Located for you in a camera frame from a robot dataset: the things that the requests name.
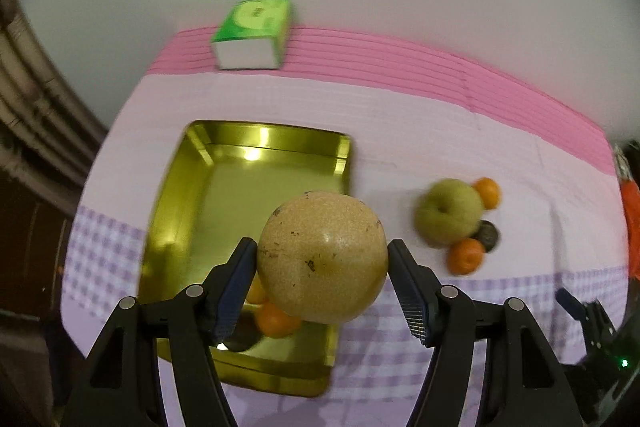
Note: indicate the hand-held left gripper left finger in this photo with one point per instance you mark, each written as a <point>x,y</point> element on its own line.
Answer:
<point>232,297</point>

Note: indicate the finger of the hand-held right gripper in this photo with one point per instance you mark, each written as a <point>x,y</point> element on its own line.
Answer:
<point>600,322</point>
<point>570,299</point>

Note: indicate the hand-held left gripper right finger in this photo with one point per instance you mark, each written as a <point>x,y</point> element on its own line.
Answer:
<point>412,297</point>

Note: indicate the green apple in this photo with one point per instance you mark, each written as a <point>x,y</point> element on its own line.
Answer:
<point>447,217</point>

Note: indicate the large tan pear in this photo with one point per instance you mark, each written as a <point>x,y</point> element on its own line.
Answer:
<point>322,257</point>

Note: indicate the gold metal tray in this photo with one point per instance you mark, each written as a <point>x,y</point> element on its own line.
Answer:
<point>225,197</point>

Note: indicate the purple checked cloth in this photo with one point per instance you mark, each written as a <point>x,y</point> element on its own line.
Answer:
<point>425,132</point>

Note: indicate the pink foam mat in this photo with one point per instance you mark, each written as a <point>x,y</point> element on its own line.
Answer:
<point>400,62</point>

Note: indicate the green tissue pack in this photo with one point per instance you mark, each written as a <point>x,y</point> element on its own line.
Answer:
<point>250,37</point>

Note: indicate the brown wooden furniture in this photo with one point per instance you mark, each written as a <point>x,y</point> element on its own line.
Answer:
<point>30,107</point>

